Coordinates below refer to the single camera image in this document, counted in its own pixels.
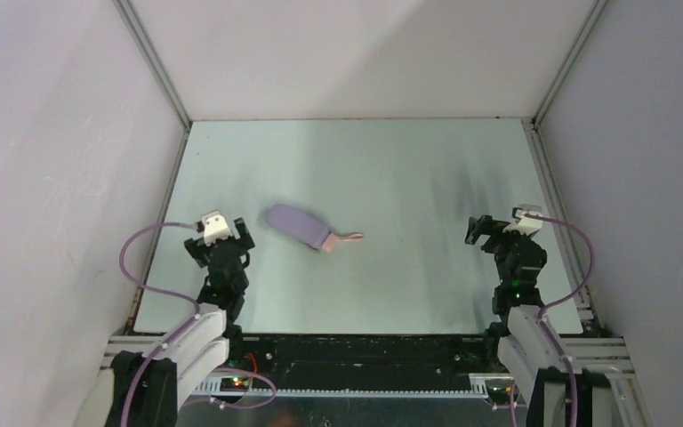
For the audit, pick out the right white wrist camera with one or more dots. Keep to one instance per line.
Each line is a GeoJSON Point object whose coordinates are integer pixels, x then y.
{"type": "Point", "coordinates": [526, 220]}

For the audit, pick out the aluminium frame rail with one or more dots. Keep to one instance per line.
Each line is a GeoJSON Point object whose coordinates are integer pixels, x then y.
{"type": "Point", "coordinates": [608, 356]}

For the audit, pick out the left controller board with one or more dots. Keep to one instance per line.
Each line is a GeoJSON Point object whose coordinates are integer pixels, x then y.
{"type": "Point", "coordinates": [235, 384]}

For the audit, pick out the controller board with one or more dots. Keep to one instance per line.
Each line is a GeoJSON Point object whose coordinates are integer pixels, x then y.
{"type": "Point", "coordinates": [501, 397]}
{"type": "Point", "coordinates": [235, 384]}

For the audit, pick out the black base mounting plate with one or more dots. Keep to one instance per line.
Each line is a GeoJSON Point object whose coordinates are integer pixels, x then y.
{"type": "Point", "coordinates": [377, 363]}

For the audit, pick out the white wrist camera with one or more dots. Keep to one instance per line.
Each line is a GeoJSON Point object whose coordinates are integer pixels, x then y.
{"type": "Point", "coordinates": [214, 227]}
{"type": "Point", "coordinates": [526, 220]}

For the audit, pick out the right controller board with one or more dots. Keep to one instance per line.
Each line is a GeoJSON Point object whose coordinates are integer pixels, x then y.
{"type": "Point", "coordinates": [501, 397]}

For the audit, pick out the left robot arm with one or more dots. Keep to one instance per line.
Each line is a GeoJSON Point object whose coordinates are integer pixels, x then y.
{"type": "Point", "coordinates": [152, 378]}

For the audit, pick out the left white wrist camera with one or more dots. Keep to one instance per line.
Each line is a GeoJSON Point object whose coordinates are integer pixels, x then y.
{"type": "Point", "coordinates": [214, 227]}

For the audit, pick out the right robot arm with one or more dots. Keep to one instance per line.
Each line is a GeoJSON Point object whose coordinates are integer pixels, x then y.
{"type": "Point", "coordinates": [557, 390]}

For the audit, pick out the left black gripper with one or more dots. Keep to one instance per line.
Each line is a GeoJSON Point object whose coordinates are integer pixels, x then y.
{"type": "Point", "coordinates": [221, 245]}

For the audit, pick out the pink folding umbrella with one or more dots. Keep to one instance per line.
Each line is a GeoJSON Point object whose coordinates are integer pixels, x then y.
{"type": "Point", "coordinates": [341, 238]}

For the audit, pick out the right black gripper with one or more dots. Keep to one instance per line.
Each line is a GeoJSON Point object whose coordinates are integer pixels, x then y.
{"type": "Point", "coordinates": [497, 237]}

